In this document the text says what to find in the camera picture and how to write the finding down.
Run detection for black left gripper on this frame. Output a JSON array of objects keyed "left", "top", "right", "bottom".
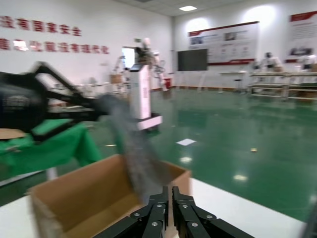
[{"left": 0, "top": 61, "right": 109, "bottom": 142}]

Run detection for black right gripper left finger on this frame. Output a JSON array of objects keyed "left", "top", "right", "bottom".
[{"left": 94, "top": 185, "right": 169, "bottom": 238}]

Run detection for black display screen on stand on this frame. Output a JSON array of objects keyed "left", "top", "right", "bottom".
[{"left": 177, "top": 48, "right": 210, "bottom": 92}]

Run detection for white paper sheet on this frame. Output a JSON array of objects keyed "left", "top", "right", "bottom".
[{"left": 175, "top": 138, "right": 197, "bottom": 146}]

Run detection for silver antistatic bag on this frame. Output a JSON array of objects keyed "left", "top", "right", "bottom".
[{"left": 98, "top": 93, "right": 174, "bottom": 208}]

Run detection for white mobile robot tower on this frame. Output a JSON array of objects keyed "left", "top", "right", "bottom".
[{"left": 121, "top": 37, "right": 164, "bottom": 131}]

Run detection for white tube workbench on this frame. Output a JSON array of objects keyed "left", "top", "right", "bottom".
[
  {"left": 247, "top": 71, "right": 290, "bottom": 100},
  {"left": 287, "top": 71, "right": 317, "bottom": 100}
]

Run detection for green table cloth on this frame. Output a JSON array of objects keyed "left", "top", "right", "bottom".
[{"left": 0, "top": 122, "right": 104, "bottom": 176}]

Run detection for wall poster two photos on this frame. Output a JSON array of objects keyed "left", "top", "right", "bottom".
[{"left": 188, "top": 21, "right": 260, "bottom": 65}]

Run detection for black stool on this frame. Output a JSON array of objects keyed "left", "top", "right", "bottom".
[{"left": 234, "top": 78, "right": 245, "bottom": 94}]

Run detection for brown cardboard box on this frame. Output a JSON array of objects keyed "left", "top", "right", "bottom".
[{"left": 26, "top": 153, "right": 193, "bottom": 238}]

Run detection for cardboard tray white foam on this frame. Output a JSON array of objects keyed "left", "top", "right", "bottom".
[{"left": 0, "top": 128, "right": 27, "bottom": 141}]

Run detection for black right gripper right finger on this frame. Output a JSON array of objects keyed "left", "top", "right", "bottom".
[{"left": 172, "top": 185, "right": 256, "bottom": 238}]

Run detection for white table frame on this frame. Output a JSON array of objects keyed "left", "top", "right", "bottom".
[{"left": 0, "top": 166, "right": 59, "bottom": 186}]

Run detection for small white desk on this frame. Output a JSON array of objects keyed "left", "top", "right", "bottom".
[{"left": 219, "top": 70, "right": 248, "bottom": 95}]

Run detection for white black humanoid robot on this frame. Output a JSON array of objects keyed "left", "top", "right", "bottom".
[
  {"left": 301, "top": 53, "right": 317, "bottom": 72},
  {"left": 257, "top": 52, "right": 283, "bottom": 72}
]

